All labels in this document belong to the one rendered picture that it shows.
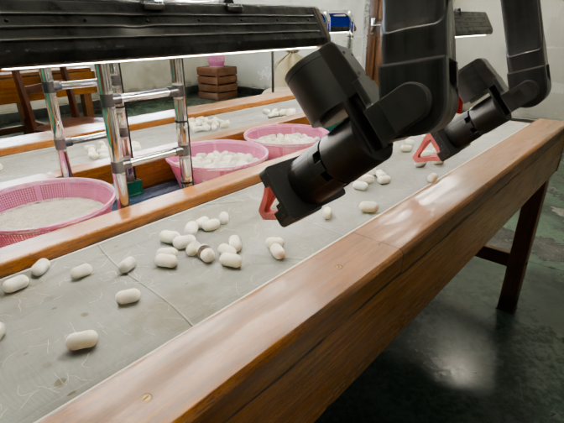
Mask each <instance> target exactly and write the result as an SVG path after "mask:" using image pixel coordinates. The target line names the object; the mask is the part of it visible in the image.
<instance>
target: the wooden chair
mask: <svg viewBox="0 0 564 423"><path fill-rule="evenodd" d="M31 69H38V68H28V69H17V70H11V72H12V75H13V79H14V82H15V85H16V87H17V91H18V95H19V98H20V101H21V103H22V106H23V112H24V116H25V119H26V123H27V126H28V130H29V134H31V133H40V132H45V131H50V130H51V126H50V123H48V124H45V125H41V126H38V127H37V125H36V122H35V119H34V113H33V110H32V107H31V104H30V101H29V97H28V94H33V93H37V92H42V91H43V88H42V84H41V83H39V84H34V85H29V86H24V83H23V80H22V77H21V75H20V72H19V71H25V70H31ZM60 73H61V75H62V79H63V80H60V82H64V81H71V80H70V77H69V74H68V71H67V69H66V65H63V66H60ZM65 90H66V94H67V96H68V101H69V105H70V112H71V116H72V117H69V118H67V119H63V120H61V121H62V125H63V128H69V127H75V126H80V125H85V124H90V123H99V122H103V117H80V114H79V110H78V106H77V103H76V97H75V93H74V91H73V88H72V89H65Z"/></svg>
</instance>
